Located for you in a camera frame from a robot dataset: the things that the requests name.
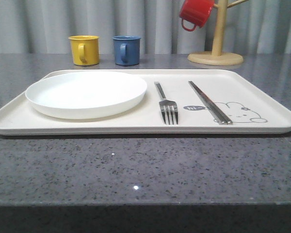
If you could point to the stainless steel fork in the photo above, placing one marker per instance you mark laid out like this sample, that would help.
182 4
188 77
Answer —
168 108

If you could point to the white round plate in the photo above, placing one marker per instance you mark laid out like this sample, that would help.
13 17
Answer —
86 94

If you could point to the metal chopstick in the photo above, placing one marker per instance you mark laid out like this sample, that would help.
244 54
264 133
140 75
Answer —
207 103
212 103

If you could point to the blue enamel mug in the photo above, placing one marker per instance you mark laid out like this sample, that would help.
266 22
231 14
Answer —
126 50

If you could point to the yellow enamel mug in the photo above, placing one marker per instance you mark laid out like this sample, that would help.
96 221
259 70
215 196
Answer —
85 50

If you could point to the wooden mug tree stand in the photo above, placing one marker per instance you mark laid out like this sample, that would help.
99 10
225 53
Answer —
216 56

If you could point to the cream rabbit serving tray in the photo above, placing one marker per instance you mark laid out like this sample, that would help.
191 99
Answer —
209 101

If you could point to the red enamel mug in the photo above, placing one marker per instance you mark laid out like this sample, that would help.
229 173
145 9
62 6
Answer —
196 12

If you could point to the grey curtain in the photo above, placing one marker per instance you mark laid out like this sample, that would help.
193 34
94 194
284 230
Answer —
43 26

